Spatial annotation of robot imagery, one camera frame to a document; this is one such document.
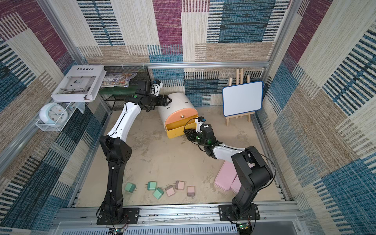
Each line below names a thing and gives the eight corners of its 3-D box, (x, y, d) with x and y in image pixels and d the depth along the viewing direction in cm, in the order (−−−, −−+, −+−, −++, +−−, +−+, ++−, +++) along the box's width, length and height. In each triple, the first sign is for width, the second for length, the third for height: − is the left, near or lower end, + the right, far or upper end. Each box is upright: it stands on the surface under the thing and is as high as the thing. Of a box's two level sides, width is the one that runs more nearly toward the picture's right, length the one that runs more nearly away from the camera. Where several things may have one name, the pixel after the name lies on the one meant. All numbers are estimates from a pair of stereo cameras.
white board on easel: (216, 120, 115) (222, 87, 91) (228, 100, 129) (237, 68, 105) (247, 134, 107) (264, 102, 83) (257, 111, 121) (273, 78, 97)
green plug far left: (125, 192, 83) (123, 191, 81) (127, 184, 85) (126, 182, 84) (135, 192, 83) (134, 191, 81) (137, 184, 85) (136, 182, 84)
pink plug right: (187, 196, 81) (187, 195, 80) (187, 186, 84) (187, 185, 83) (195, 196, 81) (195, 195, 79) (194, 186, 84) (194, 185, 83)
